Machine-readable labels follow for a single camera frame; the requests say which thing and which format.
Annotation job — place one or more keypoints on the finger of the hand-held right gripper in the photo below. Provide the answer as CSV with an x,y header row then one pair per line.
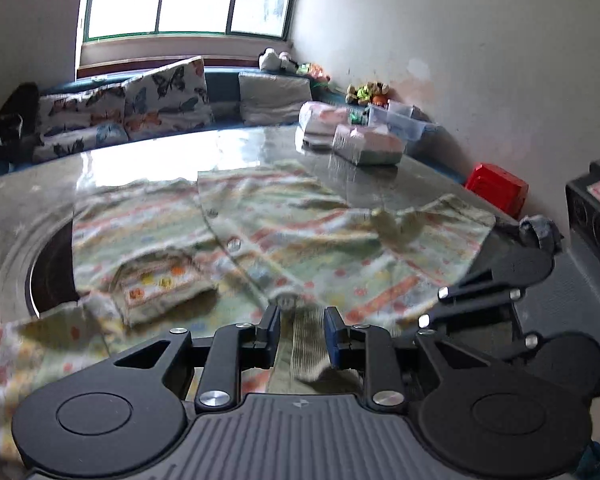
x,y
472,314
480,294

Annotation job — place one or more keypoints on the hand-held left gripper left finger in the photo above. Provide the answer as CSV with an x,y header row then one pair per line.
x,y
273,331

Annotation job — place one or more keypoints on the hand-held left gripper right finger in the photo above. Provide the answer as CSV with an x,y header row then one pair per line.
x,y
332,337

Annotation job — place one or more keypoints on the green striped patterned shirt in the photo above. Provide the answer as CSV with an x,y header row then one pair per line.
x,y
280,230

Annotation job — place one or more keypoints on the grey cloth bundle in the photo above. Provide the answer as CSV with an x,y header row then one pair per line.
x,y
540,230

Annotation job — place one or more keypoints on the red plastic stool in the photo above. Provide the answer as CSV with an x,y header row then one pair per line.
x,y
497,190

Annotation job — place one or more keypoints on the grey pink wrapped package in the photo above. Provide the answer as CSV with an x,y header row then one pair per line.
x,y
367,145

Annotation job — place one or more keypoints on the clear plastic storage box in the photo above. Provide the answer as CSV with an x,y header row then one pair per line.
x,y
397,122

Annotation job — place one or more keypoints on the pink white wrapped package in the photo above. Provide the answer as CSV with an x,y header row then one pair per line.
x,y
322,122

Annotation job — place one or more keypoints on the green brown plush toys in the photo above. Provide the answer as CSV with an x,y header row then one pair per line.
x,y
367,93

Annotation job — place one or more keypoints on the grey cushion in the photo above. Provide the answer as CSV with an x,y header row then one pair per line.
x,y
272,97

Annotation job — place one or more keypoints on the blue sofa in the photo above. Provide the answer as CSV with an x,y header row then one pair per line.
x,y
222,90

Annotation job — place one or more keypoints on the large butterfly print pillow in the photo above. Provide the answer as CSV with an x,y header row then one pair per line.
x,y
167,97

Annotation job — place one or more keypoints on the colourful toy pile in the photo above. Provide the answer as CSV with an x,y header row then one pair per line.
x,y
314,72

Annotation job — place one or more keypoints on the white plush toy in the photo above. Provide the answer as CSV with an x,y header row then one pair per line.
x,y
275,60

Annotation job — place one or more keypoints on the small butterfly print pillow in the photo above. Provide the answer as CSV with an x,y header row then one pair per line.
x,y
80,125

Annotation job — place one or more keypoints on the black bag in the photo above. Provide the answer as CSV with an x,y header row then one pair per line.
x,y
12,120

